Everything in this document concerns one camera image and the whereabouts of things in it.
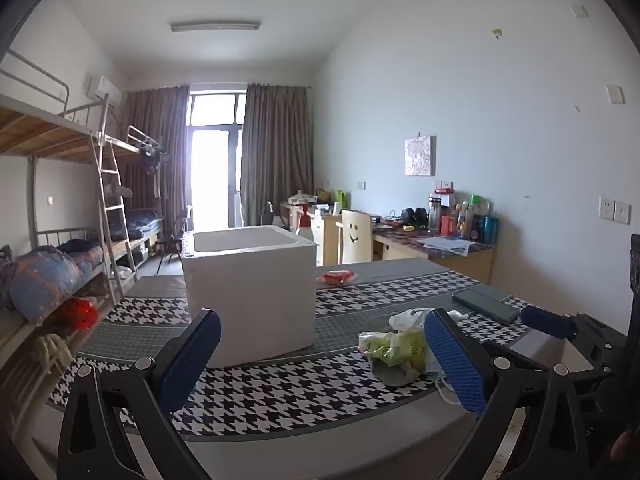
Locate red snack packet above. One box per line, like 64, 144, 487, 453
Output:
320, 270, 357, 288

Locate printed paper sheets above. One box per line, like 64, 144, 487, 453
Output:
417, 237, 476, 256

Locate white plastic bag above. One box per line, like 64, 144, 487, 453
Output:
389, 308, 436, 333

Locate cartoon wall picture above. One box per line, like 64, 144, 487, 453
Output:
404, 135, 437, 177

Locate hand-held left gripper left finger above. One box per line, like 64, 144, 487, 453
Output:
57, 308, 222, 480

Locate red plastic bag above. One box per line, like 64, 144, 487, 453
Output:
60, 297, 99, 331

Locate blue plaid quilt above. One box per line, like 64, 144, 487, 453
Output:
0, 245, 103, 326

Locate row of toiletry bottles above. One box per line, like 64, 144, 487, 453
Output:
427, 192, 500, 246

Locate white air conditioner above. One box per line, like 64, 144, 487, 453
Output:
86, 76, 122, 107

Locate black folding chair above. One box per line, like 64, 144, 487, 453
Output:
155, 205, 193, 263

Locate light wooden desk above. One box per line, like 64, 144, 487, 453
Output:
280, 200, 346, 266
372, 230, 496, 286

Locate houndstooth tablecloth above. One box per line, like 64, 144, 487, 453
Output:
47, 257, 551, 443

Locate blue plaid mattress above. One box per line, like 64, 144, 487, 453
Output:
122, 210, 163, 241

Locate grey metal bunk bed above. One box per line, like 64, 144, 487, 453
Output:
0, 50, 126, 411
107, 125, 168, 281

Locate wooden chair with smiley face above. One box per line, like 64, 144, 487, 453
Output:
340, 209, 374, 265

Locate blue face mask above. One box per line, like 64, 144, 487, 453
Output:
425, 355, 463, 406

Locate green and white packet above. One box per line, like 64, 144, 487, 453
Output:
358, 330, 431, 368

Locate ceiling light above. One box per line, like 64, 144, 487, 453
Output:
170, 21, 262, 33

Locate black headphones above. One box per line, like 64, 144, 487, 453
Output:
402, 207, 428, 231

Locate brown curtain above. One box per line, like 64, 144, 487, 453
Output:
120, 85, 191, 261
241, 84, 315, 228

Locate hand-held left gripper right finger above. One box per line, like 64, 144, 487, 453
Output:
424, 308, 596, 480

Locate dark green case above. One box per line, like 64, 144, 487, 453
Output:
452, 287, 521, 325

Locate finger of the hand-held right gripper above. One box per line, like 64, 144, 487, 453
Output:
520, 305, 578, 341

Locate grey metal bed ladder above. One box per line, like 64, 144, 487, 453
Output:
92, 132, 138, 301

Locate glass balcony door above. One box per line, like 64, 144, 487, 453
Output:
187, 92, 248, 228

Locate person's right hand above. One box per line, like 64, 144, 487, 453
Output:
611, 430, 640, 476

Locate white foam box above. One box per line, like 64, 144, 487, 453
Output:
181, 225, 319, 368

